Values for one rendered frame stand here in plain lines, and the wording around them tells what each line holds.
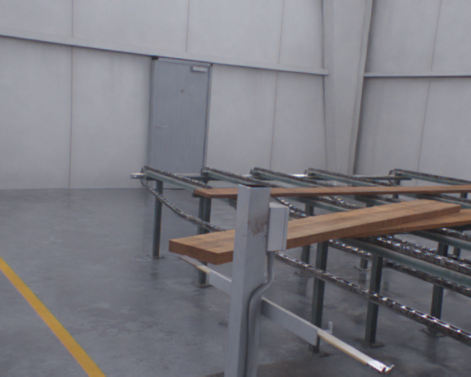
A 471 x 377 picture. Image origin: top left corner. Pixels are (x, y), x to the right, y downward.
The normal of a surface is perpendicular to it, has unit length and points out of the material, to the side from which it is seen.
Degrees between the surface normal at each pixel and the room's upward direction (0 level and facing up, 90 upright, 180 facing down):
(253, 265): 90
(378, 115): 87
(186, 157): 90
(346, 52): 90
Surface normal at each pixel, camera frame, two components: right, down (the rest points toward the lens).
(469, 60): -0.86, 0.07
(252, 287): 0.52, 0.16
